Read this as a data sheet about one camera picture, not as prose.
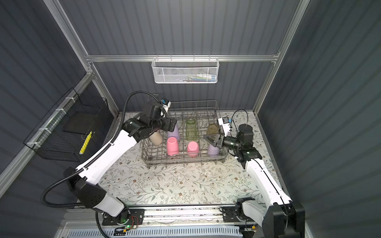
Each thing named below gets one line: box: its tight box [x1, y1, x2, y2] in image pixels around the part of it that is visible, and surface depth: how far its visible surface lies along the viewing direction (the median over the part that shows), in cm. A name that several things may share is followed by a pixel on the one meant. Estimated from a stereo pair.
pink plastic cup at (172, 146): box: [166, 136, 180, 157], surface depth 89 cm
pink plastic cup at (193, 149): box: [187, 140, 200, 158], surface depth 86 cm
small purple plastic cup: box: [207, 143, 220, 157], surface depth 90 cm
